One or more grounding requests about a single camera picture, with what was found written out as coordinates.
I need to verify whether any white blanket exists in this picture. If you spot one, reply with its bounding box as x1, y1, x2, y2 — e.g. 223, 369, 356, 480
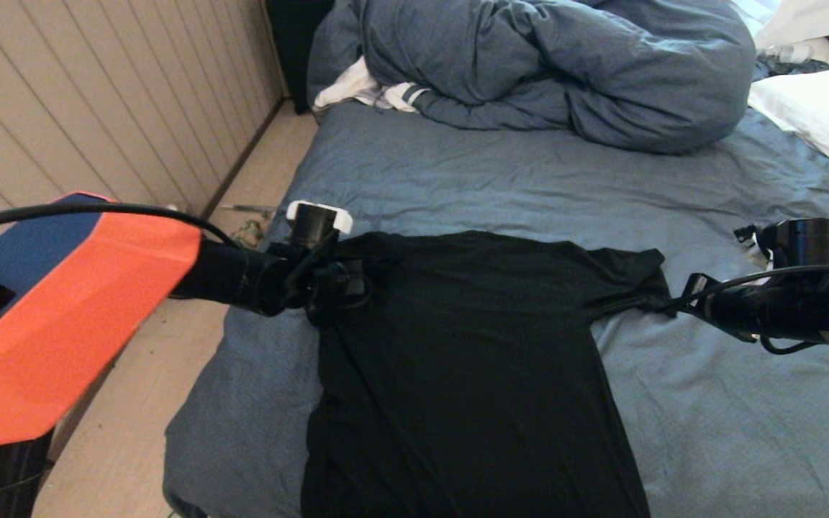
753, 0, 829, 51

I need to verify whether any wrist motor cylinder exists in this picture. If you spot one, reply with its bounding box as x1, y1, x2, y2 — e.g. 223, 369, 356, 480
756, 218, 829, 271
286, 201, 353, 249

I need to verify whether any blue crumpled duvet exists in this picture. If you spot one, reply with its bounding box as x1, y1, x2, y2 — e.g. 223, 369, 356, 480
307, 0, 756, 155

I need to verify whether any white pillow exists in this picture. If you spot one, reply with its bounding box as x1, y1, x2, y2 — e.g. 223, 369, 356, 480
748, 68, 829, 197

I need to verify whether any left wrist motor cylinder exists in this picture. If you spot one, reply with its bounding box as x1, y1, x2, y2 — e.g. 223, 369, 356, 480
286, 201, 353, 249

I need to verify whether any black t-shirt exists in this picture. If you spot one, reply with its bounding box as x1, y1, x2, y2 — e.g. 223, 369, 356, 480
302, 230, 674, 518

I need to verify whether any colourful rope toy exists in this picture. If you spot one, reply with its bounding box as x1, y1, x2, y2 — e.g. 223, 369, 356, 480
231, 219, 268, 249

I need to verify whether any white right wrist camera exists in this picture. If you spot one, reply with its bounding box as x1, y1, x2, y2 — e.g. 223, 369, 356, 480
735, 225, 771, 271

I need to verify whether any right wrist motor cylinder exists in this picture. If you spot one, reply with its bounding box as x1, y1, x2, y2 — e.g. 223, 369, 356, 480
756, 218, 829, 271

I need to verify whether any black nightstand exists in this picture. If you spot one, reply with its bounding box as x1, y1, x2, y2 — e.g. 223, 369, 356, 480
265, 0, 336, 114

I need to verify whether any blue bed sheet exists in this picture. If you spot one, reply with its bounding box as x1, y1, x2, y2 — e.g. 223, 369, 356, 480
163, 101, 829, 518

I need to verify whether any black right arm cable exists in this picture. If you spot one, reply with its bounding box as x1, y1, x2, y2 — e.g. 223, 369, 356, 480
659, 265, 829, 355

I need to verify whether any dark grey crumpled cloth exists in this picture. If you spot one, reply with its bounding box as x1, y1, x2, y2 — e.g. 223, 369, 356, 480
753, 58, 829, 81

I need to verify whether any white striped cloth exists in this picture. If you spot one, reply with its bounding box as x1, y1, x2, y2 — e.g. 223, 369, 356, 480
312, 58, 430, 114

